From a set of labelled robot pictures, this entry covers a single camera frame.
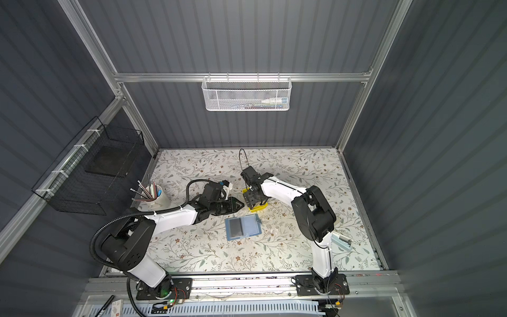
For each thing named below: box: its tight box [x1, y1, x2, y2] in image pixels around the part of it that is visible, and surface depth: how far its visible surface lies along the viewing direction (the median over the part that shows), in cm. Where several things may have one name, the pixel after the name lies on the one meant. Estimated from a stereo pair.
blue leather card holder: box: [224, 213, 263, 242], surface depth 91 cm
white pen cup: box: [145, 184, 171, 211], surface depth 89 cm
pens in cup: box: [129, 173, 163, 202], surface depth 93 cm
